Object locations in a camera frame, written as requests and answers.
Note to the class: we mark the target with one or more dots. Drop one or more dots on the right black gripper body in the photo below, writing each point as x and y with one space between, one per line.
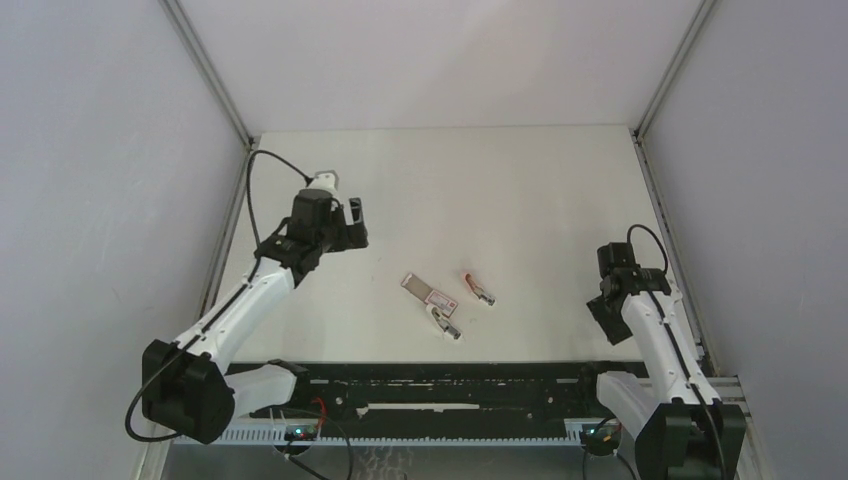
612 323

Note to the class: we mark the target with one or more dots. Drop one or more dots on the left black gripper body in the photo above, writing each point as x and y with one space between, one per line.
338 236

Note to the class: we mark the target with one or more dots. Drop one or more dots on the red white staple box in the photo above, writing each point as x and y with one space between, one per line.
429 295

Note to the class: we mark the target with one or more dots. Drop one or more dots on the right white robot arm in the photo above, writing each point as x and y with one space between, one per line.
681 427

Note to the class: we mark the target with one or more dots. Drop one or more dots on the right green circuit board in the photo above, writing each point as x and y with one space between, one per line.
601 435

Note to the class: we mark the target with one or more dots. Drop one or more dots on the green circuit board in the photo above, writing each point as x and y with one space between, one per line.
601 435
301 433

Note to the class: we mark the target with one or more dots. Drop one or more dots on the left green circuit board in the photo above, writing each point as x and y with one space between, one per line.
301 433

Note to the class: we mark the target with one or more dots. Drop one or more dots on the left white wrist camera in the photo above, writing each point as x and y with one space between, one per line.
327 181

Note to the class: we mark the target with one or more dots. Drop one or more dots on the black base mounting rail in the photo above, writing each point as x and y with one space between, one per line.
474 399

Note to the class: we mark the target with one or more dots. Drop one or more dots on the white slotted cable duct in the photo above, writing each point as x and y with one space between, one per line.
568 434

